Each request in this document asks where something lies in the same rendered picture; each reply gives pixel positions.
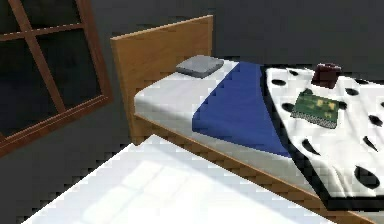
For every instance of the blue bed sheet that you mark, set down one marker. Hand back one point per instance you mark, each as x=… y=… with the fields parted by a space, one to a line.
x=238 y=110

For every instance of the grey pillow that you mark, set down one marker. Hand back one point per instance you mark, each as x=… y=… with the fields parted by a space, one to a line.
x=200 y=66

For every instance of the wooden bed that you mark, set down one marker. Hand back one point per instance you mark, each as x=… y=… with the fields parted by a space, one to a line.
x=160 y=56

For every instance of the green book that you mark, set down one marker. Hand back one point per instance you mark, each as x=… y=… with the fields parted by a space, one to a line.
x=316 y=107

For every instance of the dark red box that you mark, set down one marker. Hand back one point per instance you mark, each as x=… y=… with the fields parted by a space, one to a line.
x=326 y=75

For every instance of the white black spotted blanket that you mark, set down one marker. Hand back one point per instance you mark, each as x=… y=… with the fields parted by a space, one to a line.
x=336 y=150

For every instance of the brown framed window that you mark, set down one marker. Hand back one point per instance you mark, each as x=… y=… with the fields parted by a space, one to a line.
x=50 y=66

